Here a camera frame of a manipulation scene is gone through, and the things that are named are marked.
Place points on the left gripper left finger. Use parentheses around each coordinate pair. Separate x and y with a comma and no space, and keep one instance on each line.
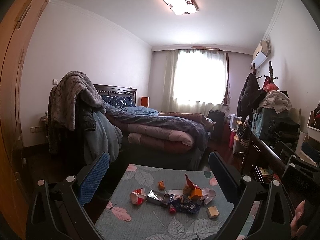
(57,210)

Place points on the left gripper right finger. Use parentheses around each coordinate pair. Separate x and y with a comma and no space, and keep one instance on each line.
(273,217)

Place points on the person's right hand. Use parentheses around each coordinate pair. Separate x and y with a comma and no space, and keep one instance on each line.
(301,219)

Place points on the white storage rack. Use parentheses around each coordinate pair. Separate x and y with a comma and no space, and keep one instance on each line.
(308,143)

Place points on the small tan cardboard box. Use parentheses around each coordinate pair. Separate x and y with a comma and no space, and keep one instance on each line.
(212,212)

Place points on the crumpled white pink paper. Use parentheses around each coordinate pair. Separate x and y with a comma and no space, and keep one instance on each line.
(207,196)

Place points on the red white crumpled cup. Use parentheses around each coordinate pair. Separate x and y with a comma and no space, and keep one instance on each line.
(138,196)

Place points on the orange small box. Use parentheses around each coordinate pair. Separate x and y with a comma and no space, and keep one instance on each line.
(196,194)

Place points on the red foil wrapper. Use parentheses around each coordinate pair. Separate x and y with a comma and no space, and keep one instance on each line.
(190,184)

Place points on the blue grey hanging clothes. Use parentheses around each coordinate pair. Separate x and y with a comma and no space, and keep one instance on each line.
(104,138)

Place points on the dark blue snack wrapper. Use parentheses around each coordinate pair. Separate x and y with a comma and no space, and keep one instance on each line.
(184,204)

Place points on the black hanging coat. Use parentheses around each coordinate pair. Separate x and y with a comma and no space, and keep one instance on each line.
(250,97)

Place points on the open silver carton box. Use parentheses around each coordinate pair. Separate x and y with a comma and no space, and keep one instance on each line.
(158,198)

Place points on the small red bottle cap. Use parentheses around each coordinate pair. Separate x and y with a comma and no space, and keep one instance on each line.
(172,209)

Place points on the black suitcase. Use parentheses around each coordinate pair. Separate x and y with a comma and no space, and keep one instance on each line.
(218,117)

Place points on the small orange toy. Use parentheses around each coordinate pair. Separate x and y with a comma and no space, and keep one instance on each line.
(161,185)

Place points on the bed with dark headboard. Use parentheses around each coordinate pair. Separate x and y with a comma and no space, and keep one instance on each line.
(137,154)

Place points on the dark blue duvet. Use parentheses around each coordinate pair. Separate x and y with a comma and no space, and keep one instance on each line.
(150,117)

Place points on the pink folded quilt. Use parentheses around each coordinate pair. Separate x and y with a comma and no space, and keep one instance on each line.
(168,140)

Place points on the blue star pillow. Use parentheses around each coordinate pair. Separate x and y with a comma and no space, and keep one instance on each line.
(119,101)

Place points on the white air conditioner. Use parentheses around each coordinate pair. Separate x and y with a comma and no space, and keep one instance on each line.
(261,53)

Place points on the orange bedside cabinet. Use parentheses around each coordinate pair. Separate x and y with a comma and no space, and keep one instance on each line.
(144,101)

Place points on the white sheer curtain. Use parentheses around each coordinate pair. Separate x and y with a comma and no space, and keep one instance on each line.
(195,81)

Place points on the wooden wardrobe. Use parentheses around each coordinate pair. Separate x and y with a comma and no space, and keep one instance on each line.
(17,27)

